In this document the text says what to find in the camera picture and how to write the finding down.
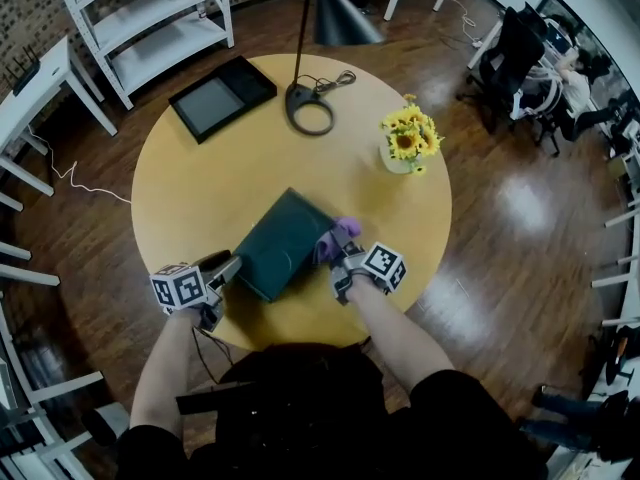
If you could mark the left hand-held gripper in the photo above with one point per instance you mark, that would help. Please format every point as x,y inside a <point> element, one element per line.
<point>180,290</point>

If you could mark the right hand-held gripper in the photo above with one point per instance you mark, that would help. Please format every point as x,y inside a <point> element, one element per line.
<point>382,265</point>

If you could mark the purple cloth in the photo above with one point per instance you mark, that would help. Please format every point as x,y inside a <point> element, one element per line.
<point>327,248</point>

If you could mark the dark green box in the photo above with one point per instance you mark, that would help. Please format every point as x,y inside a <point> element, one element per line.
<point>280,248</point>

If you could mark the person's left forearm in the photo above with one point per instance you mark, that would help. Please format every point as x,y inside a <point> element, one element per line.
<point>160,368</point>

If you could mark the person's right forearm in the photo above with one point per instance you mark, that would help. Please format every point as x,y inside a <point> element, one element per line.
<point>395,338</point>

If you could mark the white vase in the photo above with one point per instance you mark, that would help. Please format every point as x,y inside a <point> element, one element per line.
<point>395,164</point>

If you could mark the yellow sunflower bouquet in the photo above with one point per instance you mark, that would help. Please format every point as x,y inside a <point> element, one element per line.
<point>407,140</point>

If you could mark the black flat box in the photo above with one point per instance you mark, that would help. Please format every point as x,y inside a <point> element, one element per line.
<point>210,103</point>

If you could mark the person's black clothing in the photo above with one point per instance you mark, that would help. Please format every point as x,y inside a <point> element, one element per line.
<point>325,428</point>

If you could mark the grey trash bin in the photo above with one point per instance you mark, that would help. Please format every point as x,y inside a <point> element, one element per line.
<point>107,423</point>

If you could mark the black desk lamp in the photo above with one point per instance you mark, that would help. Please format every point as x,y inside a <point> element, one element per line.
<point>340,18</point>

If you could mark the white shelf unit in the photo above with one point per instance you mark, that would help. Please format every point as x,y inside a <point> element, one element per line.
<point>160,43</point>

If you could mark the black office chair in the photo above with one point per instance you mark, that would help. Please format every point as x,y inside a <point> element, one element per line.
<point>515,58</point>

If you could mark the white side table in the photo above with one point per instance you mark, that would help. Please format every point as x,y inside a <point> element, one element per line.
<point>45,83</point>

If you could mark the black router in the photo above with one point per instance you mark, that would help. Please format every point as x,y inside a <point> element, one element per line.
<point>25,75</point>

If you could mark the white frame rack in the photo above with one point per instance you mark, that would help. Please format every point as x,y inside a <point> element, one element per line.
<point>612,281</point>
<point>30,274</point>

